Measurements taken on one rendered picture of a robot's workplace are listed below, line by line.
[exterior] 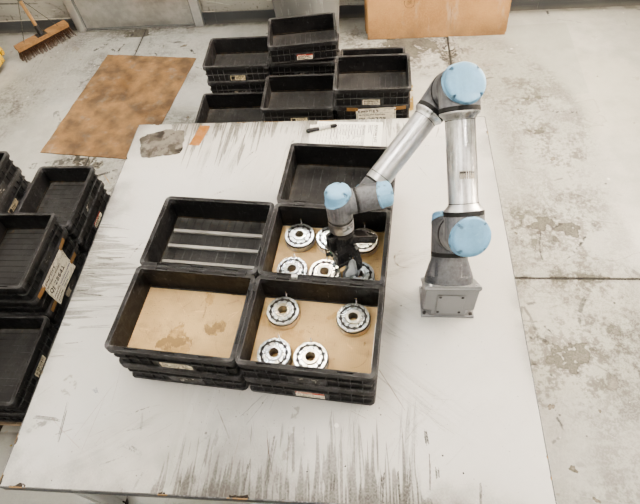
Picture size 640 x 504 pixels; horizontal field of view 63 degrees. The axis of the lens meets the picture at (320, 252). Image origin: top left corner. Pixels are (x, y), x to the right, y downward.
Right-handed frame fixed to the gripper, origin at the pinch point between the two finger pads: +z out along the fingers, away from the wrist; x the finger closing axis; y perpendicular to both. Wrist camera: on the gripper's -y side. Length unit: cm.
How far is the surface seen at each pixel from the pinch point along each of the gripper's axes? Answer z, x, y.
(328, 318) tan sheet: 3.9, 8.2, 16.4
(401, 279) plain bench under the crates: 15.1, 3.9, -17.1
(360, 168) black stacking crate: -3.9, -36.1, -31.7
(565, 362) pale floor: 89, 41, -80
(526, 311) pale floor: 84, 14, -86
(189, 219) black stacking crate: -4, -57, 32
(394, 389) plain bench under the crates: 20.2, 32.7, 11.0
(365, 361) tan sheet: 6.4, 26.4, 16.3
